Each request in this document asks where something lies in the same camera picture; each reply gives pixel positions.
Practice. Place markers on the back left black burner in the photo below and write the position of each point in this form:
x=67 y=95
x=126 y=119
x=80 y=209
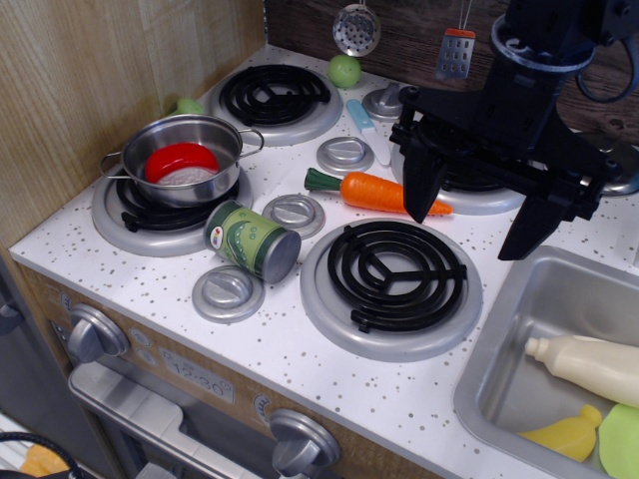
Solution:
x=277 y=105

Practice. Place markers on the red and white toy sushi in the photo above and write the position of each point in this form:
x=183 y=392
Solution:
x=181 y=164

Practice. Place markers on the steel pot lid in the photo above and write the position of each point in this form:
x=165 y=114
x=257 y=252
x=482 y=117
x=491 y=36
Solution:
x=625 y=156

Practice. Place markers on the silver stovetop knob front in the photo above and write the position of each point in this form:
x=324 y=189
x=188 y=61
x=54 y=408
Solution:
x=227 y=294

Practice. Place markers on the silver stovetop knob upper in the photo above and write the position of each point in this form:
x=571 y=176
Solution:
x=343 y=155

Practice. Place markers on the hanging orange handled spatula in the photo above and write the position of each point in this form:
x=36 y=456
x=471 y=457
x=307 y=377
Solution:
x=456 y=48

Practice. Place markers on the silver stovetop knob middle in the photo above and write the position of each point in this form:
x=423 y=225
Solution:
x=297 y=213

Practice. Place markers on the green pea can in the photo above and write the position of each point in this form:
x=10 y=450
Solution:
x=251 y=241

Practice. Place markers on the orange toy carrot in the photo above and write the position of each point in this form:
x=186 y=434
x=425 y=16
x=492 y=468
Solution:
x=360 y=190

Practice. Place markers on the hanging steel skimmer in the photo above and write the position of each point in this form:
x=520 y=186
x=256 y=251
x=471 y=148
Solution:
x=356 y=30

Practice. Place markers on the steel sink basin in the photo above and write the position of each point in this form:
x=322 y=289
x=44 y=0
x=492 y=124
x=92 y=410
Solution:
x=503 y=392

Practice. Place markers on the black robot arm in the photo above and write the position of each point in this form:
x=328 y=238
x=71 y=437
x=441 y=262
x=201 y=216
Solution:
x=566 y=26

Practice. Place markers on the green toy apple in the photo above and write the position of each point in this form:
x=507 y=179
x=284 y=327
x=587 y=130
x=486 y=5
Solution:
x=344 y=71

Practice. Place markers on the light green toy plate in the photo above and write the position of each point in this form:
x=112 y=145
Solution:
x=618 y=442

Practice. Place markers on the silver oven door handle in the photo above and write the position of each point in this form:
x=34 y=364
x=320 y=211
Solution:
x=149 y=417

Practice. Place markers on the silver stovetop knob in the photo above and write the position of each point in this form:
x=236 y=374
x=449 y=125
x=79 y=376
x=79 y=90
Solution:
x=384 y=104
x=343 y=155
x=297 y=213
x=227 y=294

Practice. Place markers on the green toy vegetable behind pot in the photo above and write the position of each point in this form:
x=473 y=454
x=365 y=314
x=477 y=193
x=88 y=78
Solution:
x=187 y=106

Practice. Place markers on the blue handled toy knife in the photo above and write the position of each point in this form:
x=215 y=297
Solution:
x=367 y=128

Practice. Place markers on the front right black burner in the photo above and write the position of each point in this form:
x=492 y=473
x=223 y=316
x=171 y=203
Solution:
x=390 y=290

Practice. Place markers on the left oven front knob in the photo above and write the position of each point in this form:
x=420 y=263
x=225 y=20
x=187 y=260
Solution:
x=94 y=335

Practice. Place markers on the yellow toy bottle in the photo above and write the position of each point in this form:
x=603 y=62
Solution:
x=573 y=437

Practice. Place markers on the oven knob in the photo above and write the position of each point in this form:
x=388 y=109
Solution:
x=304 y=448
x=94 y=335

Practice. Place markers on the small steel pot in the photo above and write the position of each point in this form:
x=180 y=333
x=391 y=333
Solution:
x=219 y=136

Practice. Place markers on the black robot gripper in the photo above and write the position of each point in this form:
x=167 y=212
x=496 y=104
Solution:
x=510 y=132

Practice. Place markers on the right oven front knob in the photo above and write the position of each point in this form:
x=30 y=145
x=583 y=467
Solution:
x=304 y=448

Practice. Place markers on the oven clock display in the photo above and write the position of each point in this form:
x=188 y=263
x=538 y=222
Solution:
x=199 y=376

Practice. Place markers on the cream toy bottle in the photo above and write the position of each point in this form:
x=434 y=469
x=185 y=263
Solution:
x=605 y=368

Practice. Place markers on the orange object bottom left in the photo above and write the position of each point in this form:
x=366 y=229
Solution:
x=40 y=461

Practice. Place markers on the silver stovetop knob back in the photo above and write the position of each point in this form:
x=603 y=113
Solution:
x=384 y=104

